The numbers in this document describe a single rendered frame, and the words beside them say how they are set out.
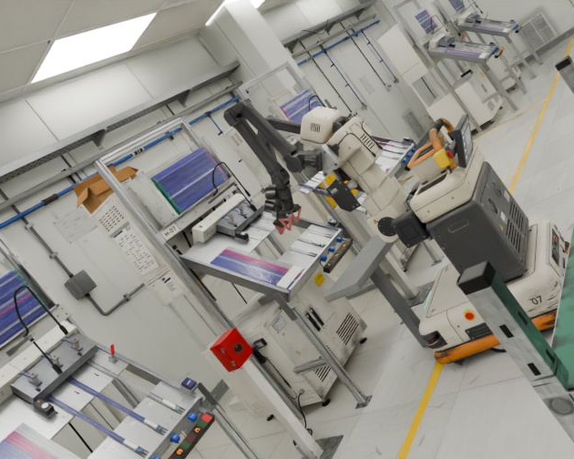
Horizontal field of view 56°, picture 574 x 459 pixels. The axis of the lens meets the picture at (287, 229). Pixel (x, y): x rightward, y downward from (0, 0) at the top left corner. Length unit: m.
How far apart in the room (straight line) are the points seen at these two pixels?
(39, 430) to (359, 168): 1.74
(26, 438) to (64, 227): 2.49
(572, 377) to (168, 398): 1.94
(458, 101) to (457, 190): 5.09
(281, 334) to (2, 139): 2.79
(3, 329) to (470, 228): 2.01
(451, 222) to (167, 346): 2.90
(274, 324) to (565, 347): 2.54
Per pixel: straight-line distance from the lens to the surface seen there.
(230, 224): 3.30
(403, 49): 7.45
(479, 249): 2.44
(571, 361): 0.67
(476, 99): 7.37
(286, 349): 3.14
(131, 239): 3.35
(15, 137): 4.88
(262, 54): 6.39
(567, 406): 0.65
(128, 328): 4.54
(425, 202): 2.38
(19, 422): 2.48
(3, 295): 2.66
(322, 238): 3.27
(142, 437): 2.30
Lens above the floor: 1.31
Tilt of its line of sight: 7 degrees down
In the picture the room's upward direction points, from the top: 38 degrees counter-clockwise
